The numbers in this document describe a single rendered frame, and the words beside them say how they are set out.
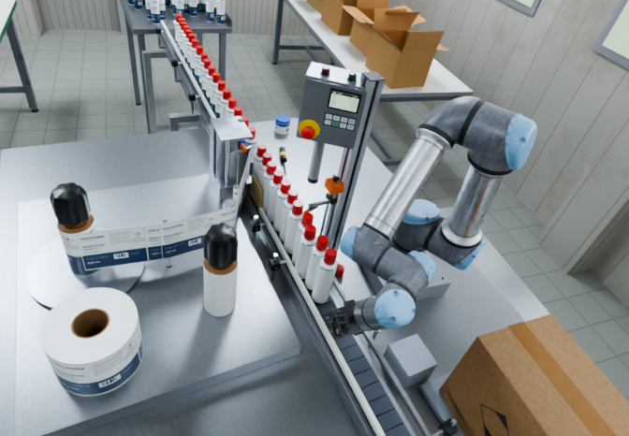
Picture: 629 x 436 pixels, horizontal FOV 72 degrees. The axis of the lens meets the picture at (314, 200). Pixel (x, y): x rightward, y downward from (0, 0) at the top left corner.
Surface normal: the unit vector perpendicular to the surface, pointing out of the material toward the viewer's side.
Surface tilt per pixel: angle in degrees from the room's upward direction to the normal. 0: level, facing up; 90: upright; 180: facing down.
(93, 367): 90
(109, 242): 90
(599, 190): 90
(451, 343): 0
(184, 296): 0
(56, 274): 0
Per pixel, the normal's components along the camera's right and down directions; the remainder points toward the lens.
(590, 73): -0.93, 0.11
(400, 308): 0.35, -0.33
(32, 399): 0.15, -0.75
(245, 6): 0.32, 0.65
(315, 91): -0.16, 0.62
